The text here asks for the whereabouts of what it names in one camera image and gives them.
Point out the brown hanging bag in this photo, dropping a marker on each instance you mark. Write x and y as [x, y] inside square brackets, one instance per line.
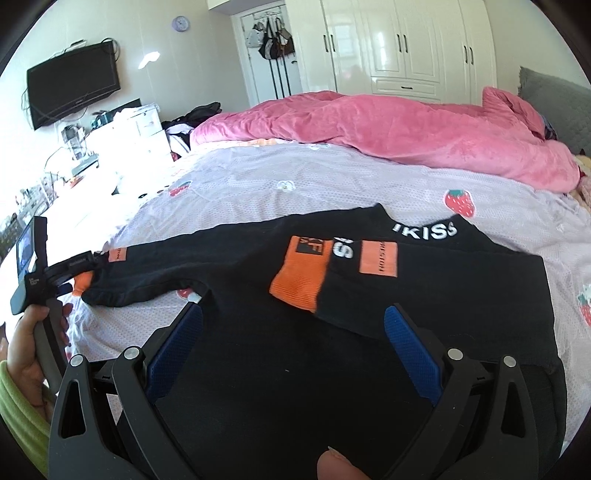
[287, 41]

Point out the person's left forearm green sleeve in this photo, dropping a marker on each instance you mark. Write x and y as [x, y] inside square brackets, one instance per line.
[21, 415]

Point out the round wall clock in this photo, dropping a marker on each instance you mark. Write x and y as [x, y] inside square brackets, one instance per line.
[180, 23]

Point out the white hanging bag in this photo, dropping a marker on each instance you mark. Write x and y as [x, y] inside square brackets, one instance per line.
[254, 39]

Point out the white door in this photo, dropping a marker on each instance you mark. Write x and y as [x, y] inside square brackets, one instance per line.
[304, 78]

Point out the person's left hand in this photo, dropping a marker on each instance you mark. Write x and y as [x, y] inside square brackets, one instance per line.
[25, 355]

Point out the pile of dark clothes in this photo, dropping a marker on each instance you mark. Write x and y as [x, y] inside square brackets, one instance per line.
[198, 115]

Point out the grey quilted headboard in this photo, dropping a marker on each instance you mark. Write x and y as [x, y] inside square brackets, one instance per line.
[554, 101]

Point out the white drawer cabinet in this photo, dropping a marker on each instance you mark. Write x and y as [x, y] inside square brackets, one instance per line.
[147, 134]

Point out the black wall television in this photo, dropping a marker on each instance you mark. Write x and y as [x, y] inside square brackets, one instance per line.
[71, 83]

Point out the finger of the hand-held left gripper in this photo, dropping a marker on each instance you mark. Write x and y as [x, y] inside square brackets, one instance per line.
[74, 267]

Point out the lilac strawberry print bed sheet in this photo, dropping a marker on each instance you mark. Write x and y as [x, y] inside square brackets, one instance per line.
[286, 184]

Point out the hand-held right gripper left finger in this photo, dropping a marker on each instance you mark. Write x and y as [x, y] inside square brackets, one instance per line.
[178, 346]

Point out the person's right hand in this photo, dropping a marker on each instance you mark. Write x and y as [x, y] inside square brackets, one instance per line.
[339, 468]

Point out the black sweater orange patches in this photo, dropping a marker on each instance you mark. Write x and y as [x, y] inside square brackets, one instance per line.
[258, 277]

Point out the white desk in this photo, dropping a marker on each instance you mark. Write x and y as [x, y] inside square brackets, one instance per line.
[92, 184]

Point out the pink fleece blanket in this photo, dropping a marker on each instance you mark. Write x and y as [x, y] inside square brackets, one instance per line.
[369, 124]

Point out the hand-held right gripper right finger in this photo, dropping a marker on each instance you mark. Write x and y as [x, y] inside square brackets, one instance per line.
[411, 350]

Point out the black hanging bag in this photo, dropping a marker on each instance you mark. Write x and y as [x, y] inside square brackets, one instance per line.
[268, 44]

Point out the white glossy wardrobe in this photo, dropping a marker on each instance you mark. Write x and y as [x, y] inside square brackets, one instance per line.
[406, 46]

